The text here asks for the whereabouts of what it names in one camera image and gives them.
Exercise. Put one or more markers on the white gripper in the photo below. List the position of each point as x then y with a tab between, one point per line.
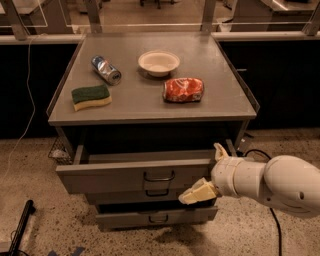
225	176

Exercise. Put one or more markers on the grey top drawer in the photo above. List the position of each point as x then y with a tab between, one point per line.
135	172

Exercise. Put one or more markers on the grey drawer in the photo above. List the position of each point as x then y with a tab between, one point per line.
134	196
124	216
135	172

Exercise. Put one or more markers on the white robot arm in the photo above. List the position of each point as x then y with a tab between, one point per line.
286	183

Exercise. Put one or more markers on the grey metal drawer cabinet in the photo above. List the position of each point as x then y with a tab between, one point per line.
138	119

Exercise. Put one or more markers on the grey middle drawer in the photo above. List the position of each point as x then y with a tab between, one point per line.
134	196

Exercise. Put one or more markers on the grey bottom drawer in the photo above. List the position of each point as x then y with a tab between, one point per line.
124	216

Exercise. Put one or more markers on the crushed orange soda can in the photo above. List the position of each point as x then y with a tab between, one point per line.
183	90

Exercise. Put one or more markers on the white paper bowl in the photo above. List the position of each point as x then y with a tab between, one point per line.
158	63

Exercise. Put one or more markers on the green yellow sponge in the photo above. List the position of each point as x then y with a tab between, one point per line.
93	96

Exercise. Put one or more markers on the silver blue soda can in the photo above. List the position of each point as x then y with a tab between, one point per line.
106	70

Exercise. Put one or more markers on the black office chair base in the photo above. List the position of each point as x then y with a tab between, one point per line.
157	2

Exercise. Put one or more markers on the black bar on floor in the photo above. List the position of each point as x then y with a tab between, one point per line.
28	210

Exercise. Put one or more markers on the wire mesh basket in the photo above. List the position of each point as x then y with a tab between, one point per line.
59	153

